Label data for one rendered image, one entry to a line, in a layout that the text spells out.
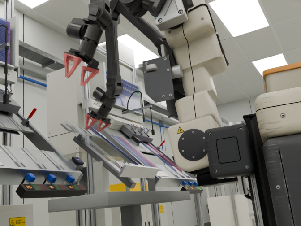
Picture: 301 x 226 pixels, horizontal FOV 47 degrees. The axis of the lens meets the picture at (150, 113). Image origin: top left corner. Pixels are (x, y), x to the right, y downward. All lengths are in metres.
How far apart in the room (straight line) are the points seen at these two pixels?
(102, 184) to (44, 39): 3.18
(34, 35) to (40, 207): 2.10
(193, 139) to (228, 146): 0.15
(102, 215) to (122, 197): 0.79
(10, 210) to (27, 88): 2.71
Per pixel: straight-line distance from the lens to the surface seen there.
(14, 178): 1.39
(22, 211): 1.80
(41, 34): 4.79
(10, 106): 1.91
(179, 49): 1.27
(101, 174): 1.89
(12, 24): 2.25
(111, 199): 1.05
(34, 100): 4.34
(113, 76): 1.76
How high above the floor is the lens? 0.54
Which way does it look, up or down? 15 degrees up
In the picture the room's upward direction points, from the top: 6 degrees counter-clockwise
